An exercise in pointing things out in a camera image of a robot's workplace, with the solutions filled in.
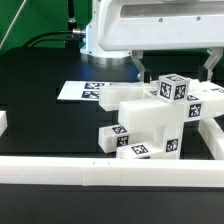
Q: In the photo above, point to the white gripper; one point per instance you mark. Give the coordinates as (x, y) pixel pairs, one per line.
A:
(163, 25)

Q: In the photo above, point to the white chair back frame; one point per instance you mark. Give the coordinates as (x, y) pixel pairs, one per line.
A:
(139, 109)

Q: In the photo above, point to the white chair seat part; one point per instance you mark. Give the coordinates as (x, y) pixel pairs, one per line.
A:
(166, 137)

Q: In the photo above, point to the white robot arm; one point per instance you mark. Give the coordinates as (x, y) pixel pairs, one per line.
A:
(93, 50)

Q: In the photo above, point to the white right fence bar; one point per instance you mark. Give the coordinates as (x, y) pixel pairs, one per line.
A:
(213, 136)

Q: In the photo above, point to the white fence bar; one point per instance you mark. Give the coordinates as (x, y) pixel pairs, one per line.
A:
(3, 122)
(111, 172)
(213, 136)

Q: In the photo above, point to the white left fence bar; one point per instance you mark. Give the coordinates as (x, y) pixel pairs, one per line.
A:
(3, 122)

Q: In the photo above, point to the white front fence bar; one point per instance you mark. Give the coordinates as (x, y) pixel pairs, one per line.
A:
(111, 172)

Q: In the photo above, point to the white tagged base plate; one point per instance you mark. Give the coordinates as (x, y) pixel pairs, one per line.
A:
(81, 90)

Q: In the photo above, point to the black vertical post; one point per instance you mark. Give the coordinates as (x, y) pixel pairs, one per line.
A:
(71, 12)

